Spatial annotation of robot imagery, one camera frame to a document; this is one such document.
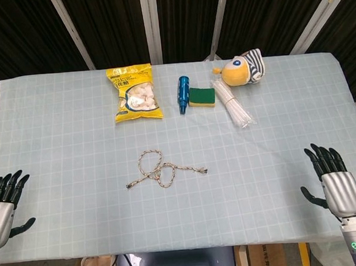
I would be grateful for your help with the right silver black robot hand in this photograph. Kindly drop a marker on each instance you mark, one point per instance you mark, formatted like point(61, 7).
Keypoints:
point(343, 191)

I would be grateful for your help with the brown cardboard box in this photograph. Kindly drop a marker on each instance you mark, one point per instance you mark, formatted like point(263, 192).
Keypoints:
point(265, 258)

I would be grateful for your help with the bundle of clear straws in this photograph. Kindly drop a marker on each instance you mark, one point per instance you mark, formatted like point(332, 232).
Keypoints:
point(231, 102)

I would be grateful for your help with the yellow striped plush toy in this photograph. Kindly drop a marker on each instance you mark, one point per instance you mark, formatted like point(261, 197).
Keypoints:
point(244, 69)

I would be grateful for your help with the green yellow sponge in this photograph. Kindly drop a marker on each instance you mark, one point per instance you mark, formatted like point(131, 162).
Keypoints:
point(202, 97)

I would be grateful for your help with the light blue checked tablecloth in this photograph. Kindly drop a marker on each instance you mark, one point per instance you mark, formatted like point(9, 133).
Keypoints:
point(173, 158)

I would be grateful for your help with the yellow marshmallow snack bag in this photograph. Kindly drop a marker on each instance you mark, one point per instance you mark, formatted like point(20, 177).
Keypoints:
point(135, 93)

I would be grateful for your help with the blue metal bottle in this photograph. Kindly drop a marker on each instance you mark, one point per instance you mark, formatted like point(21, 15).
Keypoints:
point(182, 94)

